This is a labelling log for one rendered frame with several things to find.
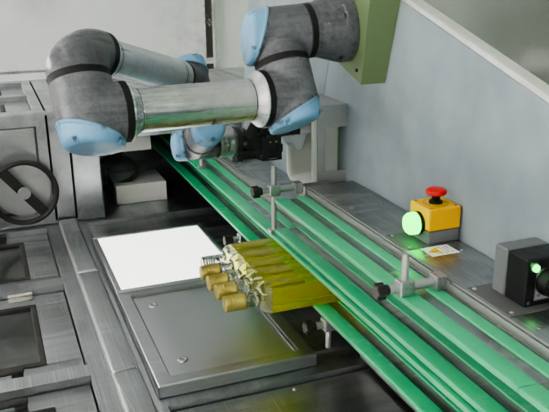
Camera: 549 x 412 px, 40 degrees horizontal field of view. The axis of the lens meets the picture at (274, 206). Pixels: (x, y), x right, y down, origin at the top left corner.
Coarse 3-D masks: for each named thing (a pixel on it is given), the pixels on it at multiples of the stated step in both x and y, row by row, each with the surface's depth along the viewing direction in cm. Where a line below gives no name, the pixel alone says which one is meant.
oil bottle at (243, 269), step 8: (280, 256) 170; (288, 256) 170; (240, 264) 167; (248, 264) 166; (256, 264) 166; (264, 264) 165; (272, 264) 165; (280, 264) 166; (240, 272) 164; (248, 272) 163; (240, 280) 164
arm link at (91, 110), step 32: (96, 64) 135; (288, 64) 151; (64, 96) 133; (96, 96) 133; (128, 96) 136; (160, 96) 140; (192, 96) 142; (224, 96) 145; (256, 96) 148; (288, 96) 150; (64, 128) 133; (96, 128) 132; (128, 128) 136; (160, 128) 142; (288, 128) 155
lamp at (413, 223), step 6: (408, 216) 140; (414, 216) 140; (420, 216) 140; (402, 222) 143; (408, 222) 140; (414, 222) 140; (420, 222) 140; (408, 228) 140; (414, 228) 140; (420, 228) 140; (408, 234) 142; (414, 234) 141
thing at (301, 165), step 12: (312, 132) 180; (312, 144) 181; (288, 156) 197; (300, 156) 198; (312, 156) 182; (288, 168) 198; (300, 168) 199; (312, 168) 183; (300, 180) 193; (312, 180) 184
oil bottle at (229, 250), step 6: (252, 240) 179; (258, 240) 179; (264, 240) 179; (270, 240) 179; (228, 246) 176; (234, 246) 176; (240, 246) 176; (246, 246) 176; (252, 246) 176; (258, 246) 176; (264, 246) 176; (270, 246) 176; (222, 252) 176; (228, 252) 174; (234, 252) 173; (228, 258) 173
